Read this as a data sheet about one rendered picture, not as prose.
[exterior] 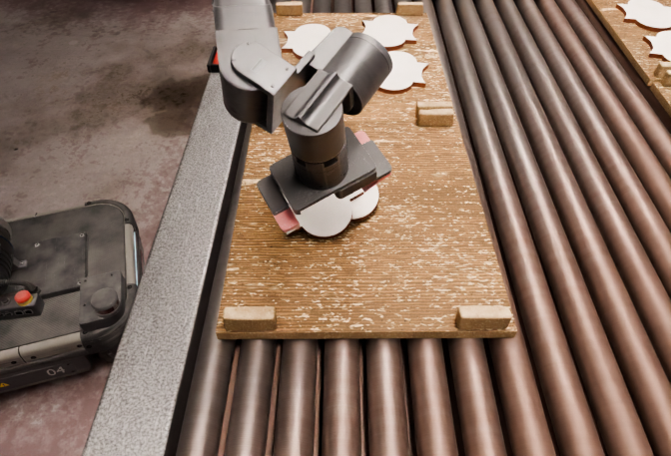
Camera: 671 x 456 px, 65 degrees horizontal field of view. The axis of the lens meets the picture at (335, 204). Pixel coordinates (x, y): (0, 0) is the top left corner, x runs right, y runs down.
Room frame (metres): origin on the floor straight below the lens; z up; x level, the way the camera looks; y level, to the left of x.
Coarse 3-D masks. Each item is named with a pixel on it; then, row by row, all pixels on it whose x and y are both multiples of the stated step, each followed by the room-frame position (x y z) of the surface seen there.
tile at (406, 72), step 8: (392, 56) 0.94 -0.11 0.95; (400, 56) 0.94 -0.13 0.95; (408, 56) 0.94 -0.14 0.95; (392, 64) 0.91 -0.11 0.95; (400, 64) 0.91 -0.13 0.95; (408, 64) 0.91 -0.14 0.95; (416, 64) 0.91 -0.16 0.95; (424, 64) 0.91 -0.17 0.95; (392, 72) 0.88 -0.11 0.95; (400, 72) 0.88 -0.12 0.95; (408, 72) 0.88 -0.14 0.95; (416, 72) 0.88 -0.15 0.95; (384, 80) 0.85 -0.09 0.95; (392, 80) 0.85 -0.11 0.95; (400, 80) 0.85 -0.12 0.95; (408, 80) 0.85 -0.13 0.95; (416, 80) 0.85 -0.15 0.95; (384, 88) 0.82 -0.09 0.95; (392, 88) 0.82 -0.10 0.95; (400, 88) 0.82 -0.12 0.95; (408, 88) 0.83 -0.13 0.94
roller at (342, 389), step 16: (336, 0) 1.26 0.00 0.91; (336, 352) 0.31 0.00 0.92; (352, 352) 0.31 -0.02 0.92; (336, 368) 0.29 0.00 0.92; (352, 368) 0.29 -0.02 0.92; (336, 384) 0.27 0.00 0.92; (352, 384) 0.27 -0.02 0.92; (336, 400) 0.25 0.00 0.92; (352, 400) 0.26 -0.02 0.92; (336, 416) 0.24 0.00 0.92; (352, 416) 0.24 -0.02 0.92; (336, 432) 0.22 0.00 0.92; (352, 432) 0.22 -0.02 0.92; (336, 448) 0.20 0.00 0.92; (352, 448) 0.20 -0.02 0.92
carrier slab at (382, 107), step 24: (288, 24) 1.09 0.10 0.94; (336, 24) 1.09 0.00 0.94; (360, 24) 1.09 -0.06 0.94; (408, 48) 0.99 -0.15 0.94; (432, 48) 0.99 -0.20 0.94; (432, 72) 0.89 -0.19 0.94; (384, 96) 0.81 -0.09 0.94; (408, 96) 0.81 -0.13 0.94; (432, 96) 0.81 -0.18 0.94; (360, 120) 0.74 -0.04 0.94; (384, 120) 0.74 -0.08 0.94; (408, 120) 0.74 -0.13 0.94; (456, 120) 0.74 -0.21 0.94
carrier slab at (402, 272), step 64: (256, 128) 0.72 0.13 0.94; (384, 128) 0.72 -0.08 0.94; (448, 128) 0.72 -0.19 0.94; (256, 192) 0.56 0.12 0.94; (384, 192) 0.56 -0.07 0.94; (448, 192) 0.56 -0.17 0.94; (256, 256) 0.44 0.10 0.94; (320, 256) 0.44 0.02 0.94; (384, 256) 0.44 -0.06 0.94; (448, 256) 0.44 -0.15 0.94; (320, 320) 0.34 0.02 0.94; (384, 320) 0.34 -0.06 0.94; (448, 320) 0.34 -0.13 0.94; (512, 320) 0.34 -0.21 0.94
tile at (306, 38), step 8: (312, 24) 1.07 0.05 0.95; (288, 32) 1.03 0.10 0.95; (296, 32) 1.03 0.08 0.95; (304, 32) 1.03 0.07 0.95; (312, 32) 1.03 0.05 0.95; (320, 32) 1.03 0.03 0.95; (328, 32) 1.03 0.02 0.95; (288, 40) 1.00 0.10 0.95; (296, 40) 1.00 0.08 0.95; (304, 40) 1.00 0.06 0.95; (312, 40) 1.00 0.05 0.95; (320, 40) 1.00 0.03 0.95; (288, 48) 0.97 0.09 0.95; (296, 48) 0.97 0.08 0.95; (304, 48) 0.97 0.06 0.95; (312, 48) 0.97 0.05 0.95; (296, 56) 0.95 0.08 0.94
